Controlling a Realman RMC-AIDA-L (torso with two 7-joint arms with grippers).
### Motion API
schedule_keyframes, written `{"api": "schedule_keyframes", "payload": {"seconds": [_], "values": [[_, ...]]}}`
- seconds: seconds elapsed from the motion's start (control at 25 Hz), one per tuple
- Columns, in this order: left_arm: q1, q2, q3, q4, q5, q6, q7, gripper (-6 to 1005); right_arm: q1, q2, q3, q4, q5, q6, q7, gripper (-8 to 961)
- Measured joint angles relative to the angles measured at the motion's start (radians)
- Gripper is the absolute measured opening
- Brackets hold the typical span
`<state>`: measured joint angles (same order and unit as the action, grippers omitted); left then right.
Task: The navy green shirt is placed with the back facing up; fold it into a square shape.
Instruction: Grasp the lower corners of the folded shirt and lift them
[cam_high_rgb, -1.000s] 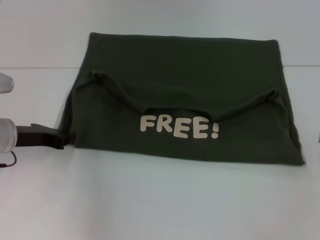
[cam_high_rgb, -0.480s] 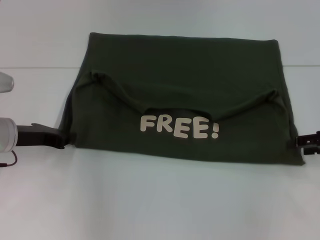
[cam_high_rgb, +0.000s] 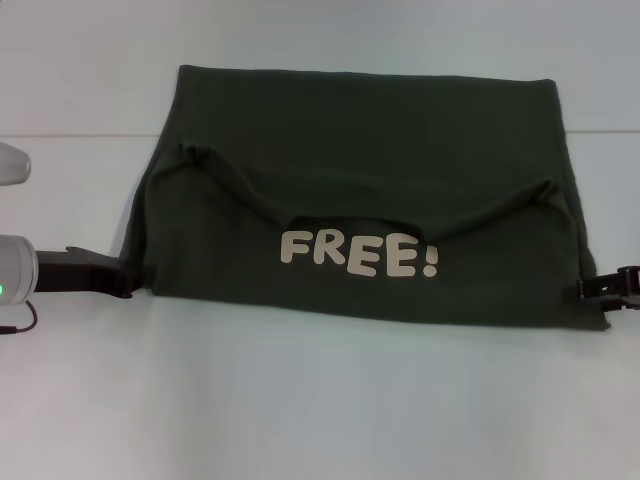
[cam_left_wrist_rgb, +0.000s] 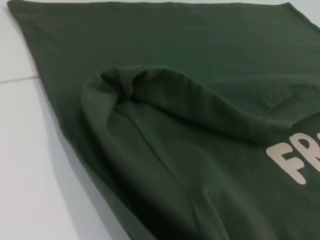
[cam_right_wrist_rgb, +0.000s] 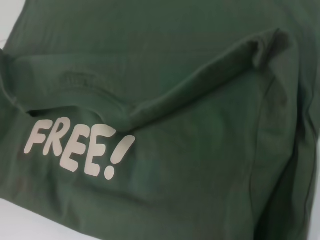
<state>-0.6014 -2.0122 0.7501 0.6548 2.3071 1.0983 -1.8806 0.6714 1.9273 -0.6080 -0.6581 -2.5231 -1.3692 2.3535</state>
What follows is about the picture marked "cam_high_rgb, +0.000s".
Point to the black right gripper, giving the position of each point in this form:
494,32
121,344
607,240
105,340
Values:
631,290

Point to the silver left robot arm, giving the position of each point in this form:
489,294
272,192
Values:
17,270

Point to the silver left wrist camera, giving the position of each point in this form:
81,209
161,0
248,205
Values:
12,165

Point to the dark green t-shirt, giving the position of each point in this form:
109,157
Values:
350,150

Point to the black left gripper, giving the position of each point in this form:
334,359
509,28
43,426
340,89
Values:
80,272

